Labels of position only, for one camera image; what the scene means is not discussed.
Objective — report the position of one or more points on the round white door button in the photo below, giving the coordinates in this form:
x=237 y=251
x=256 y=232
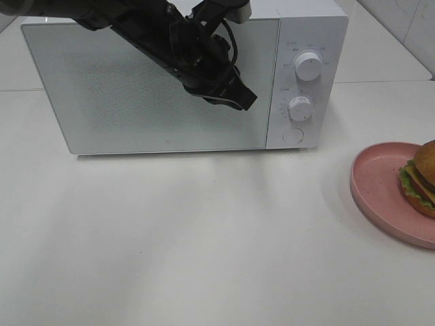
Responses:
x=293 y=136

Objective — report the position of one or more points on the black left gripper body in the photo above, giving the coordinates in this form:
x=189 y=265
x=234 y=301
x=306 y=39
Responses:
x=201 y=62

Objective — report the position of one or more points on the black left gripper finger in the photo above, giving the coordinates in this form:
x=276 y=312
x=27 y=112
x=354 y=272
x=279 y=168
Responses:
x=233 y=93

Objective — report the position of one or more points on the pink plate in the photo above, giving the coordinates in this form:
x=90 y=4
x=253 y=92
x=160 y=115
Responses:
x=376 y=190

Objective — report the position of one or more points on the white microwave door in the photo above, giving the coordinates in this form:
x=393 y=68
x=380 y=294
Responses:
x=109 y=98

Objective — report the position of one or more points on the white microwave knob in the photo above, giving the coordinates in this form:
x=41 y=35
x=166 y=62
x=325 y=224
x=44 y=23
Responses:
x=300 y=108
x=308 y=65

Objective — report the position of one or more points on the burger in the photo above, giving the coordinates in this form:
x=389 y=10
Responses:
x=417 y=180

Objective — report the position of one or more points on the white microwave oven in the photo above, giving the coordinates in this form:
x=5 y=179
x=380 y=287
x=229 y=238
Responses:
x=303 y=25

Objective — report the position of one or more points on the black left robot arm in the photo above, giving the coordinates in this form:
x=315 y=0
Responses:
x=146 y=25

